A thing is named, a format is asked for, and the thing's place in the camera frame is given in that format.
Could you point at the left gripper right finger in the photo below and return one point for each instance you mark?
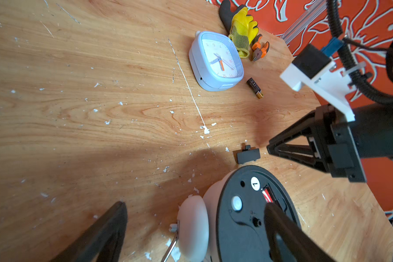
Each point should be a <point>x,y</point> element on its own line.
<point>288,243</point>

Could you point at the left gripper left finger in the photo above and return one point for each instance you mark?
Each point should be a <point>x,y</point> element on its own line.
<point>102,241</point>

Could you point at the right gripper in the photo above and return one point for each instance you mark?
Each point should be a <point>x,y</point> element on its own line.
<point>332,148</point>

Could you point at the black round clock battery cover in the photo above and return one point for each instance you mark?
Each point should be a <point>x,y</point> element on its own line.
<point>248,154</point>

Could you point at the red AAA battery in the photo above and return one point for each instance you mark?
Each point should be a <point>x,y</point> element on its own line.
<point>268,194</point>

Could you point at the black gold AA battery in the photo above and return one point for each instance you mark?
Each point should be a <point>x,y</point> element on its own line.
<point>255,88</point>

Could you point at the white twin-bell alarm clock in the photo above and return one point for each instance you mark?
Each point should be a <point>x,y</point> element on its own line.
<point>227,223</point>

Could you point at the light blue square alarm clock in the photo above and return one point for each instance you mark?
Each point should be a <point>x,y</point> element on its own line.
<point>215,61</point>

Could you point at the yellow work glove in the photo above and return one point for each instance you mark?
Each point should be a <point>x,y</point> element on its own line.
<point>242,27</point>

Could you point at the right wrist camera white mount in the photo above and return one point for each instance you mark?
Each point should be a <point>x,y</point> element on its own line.
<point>313,68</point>

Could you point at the orange handled pliers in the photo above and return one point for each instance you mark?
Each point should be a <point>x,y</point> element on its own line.
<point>259,50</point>

